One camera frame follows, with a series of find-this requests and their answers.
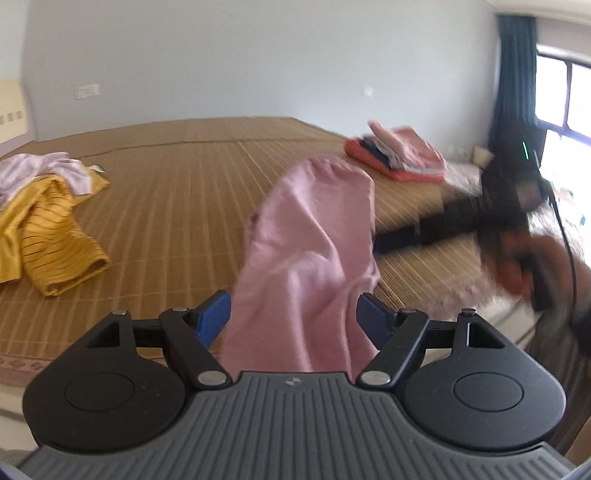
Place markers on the white wall switch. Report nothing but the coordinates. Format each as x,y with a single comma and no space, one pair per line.
87,91

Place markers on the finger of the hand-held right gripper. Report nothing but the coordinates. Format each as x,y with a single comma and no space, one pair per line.
438,226

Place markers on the folded pink garment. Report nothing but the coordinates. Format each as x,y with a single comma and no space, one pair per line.
411,147

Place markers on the beige box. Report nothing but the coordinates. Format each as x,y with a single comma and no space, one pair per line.
482,155

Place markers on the window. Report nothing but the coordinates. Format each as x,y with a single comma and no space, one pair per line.
568,101

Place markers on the stack of folded clothes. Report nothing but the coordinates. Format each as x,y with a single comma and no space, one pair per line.
369,161

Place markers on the pink sweater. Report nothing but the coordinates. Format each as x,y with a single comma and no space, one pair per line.
304,258

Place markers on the bamboo bed mat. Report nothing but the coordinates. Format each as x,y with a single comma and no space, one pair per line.
184,194

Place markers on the cream bed headboard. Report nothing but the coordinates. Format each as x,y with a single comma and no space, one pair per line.
11,110

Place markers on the person's right hand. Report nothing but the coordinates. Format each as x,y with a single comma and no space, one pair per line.
512,270

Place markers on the teal curtain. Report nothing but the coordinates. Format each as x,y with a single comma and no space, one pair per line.
515,69

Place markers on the folded grey garment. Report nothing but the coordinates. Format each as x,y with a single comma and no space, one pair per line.
388,154

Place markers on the folded navy garment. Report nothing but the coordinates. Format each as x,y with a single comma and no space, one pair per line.
374,152

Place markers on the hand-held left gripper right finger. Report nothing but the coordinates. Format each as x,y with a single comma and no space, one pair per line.
374,321

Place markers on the pale pink garment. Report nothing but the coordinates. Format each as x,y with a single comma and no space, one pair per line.
37,170

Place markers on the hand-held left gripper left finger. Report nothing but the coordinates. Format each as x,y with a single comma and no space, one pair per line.
214,317

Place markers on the yellow striped garment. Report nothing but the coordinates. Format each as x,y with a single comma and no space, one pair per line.
9,240

